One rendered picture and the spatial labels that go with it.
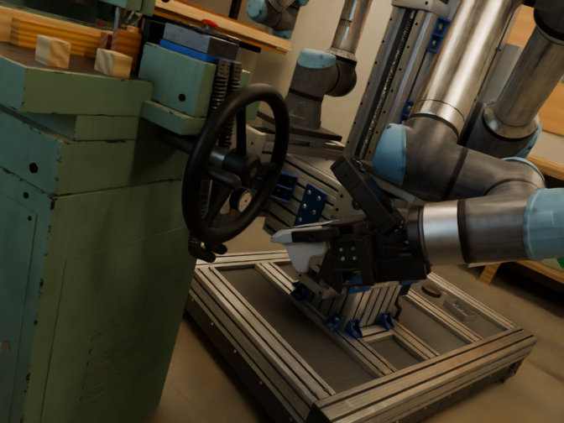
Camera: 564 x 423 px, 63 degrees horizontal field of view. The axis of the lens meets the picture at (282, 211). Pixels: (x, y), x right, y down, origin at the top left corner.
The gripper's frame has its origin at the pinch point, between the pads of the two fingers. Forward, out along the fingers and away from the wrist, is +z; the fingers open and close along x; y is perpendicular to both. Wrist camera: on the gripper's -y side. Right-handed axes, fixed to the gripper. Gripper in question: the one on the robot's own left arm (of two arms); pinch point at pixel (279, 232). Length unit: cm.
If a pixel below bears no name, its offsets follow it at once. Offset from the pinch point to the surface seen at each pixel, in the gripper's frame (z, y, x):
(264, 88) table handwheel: 3.3, -22.0, 9.7
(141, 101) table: 23.5, -24.3, 3.4
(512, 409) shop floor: -16, 98, 131
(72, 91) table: 23.1, -24.8, -10.2
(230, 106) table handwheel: 5.2, -19.2, 1.7
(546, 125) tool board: -48, -10, 328
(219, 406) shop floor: 57, 57, 46
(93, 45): 34, -37, 5
